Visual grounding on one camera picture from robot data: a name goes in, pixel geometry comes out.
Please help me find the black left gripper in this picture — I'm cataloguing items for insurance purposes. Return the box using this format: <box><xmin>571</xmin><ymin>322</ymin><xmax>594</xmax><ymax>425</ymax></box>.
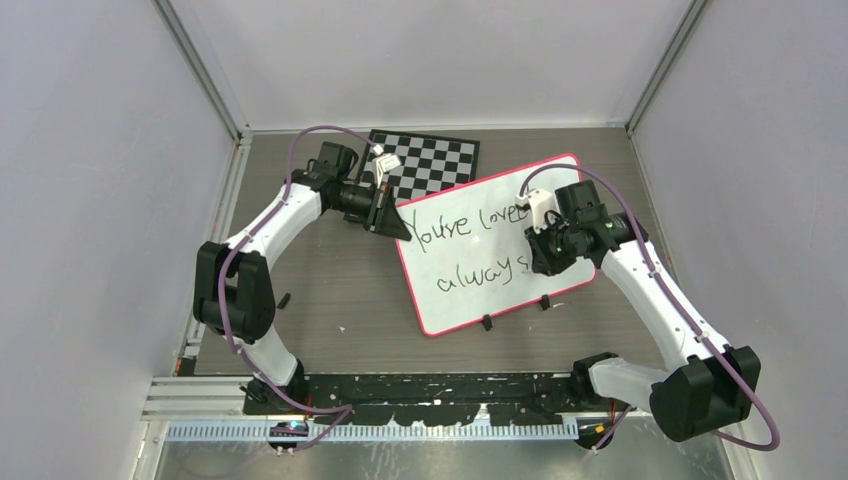
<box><xmin>332</xmin><ymin>182</ymin><xmax>413</xmax><ymax>242</ymax></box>

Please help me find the pink framed whiteboard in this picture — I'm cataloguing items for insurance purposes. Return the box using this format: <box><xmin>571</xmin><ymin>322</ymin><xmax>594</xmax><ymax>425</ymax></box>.
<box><xmin>396</xmin><ymin>154</ymin><xmax>596</xmax><ymax>336</ymax></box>

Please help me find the black marker cap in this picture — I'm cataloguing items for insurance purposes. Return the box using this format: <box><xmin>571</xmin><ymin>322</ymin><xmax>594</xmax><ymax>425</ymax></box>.
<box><xmin>276</xmin><ymin>293</ymin><xmax>292</xmax><ymax>310</ymax></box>

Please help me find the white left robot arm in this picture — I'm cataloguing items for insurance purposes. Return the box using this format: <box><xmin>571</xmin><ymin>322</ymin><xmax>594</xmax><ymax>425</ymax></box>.
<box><xmin>192</xmin><ymin>142</ymin><xmax>412</xmax><ymax>414</ymax></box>

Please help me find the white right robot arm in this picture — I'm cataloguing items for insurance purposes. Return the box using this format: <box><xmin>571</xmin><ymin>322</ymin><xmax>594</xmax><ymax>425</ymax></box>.
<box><xmin>516</xmin><ymin>181</ymin><xmax>761</xmax><ymax>442</ymax></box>

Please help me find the black white checkerboard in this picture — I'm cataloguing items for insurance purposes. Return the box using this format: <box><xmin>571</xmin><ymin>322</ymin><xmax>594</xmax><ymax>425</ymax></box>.
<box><xmin>368</xmin><ymin>129</ymin><xmax>481</xmax><ymax>204</ymax></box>

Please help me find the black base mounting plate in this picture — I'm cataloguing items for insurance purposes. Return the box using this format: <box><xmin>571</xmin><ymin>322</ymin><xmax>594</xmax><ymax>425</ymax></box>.
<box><xmin>241</xmin><ymin>372</ymin><xmax>637</xmax><ymax>429</ymax></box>

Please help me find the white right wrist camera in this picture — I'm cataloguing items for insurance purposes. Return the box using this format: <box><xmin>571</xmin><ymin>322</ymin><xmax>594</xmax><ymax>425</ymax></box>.
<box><xmin>516</xmin><ymin>189</ymin><xmax>561</xmax><ymax>233</ymax></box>

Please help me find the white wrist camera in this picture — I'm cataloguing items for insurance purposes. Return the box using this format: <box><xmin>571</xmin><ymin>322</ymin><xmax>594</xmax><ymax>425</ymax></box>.
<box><xmin>516</xmin><ymin>189</ymin><xmax>561</xmax><ymax>233</ymax></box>
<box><xmin>370</xmin><ymin>144</ymin><xmax>402</xmax><ymax>189</ymax></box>

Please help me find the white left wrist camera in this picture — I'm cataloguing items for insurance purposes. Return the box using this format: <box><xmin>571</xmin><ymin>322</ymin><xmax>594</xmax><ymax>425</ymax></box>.
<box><xmin>370</xmin><ymin>144</ymin><xmax>402</xmax><ymax>189</ymax></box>

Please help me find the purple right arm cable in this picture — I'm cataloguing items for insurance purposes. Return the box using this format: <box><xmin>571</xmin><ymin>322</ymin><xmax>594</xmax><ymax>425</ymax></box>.
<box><xmin>516</xmin><ymin>162</ymin><xmax>782</xmax><ymax>453</ymax></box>

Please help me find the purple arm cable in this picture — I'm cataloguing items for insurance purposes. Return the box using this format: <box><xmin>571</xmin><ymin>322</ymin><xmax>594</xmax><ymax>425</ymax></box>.
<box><xmin>217</xmin><ymin>125</ymin><xmax>384</xmax><ymax>455</ymax></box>
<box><xmin>516</xmin><ymin>162</ymin><xmax>782</xmax><ymax>453</ymax></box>

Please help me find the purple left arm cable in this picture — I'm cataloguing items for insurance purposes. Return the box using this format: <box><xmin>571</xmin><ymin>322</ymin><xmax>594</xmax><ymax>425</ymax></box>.
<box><xmin>217</xmin><ymin>125</ymin><xmax>384</xmax><ymax>455</ymax></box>

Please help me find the aluminium frame rail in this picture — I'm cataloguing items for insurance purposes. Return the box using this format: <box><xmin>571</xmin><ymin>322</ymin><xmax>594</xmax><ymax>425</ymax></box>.
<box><xmin>140</xmin><ymin>370</ymin><xmax>745</xmax><ymax>444</ymax></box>

